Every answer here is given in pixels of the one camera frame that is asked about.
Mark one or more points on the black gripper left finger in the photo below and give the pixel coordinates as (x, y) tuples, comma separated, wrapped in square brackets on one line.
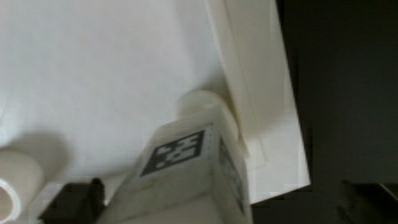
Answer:
[(76, 205)]

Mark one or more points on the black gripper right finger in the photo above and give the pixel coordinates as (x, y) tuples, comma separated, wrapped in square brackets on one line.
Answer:
[(368, 203)]

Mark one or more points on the white table leg with tag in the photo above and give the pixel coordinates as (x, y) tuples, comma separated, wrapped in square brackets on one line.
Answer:
[(185, 188)]

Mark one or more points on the white square tabletop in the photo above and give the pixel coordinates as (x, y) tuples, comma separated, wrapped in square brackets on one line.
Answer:
[(101, 59)]

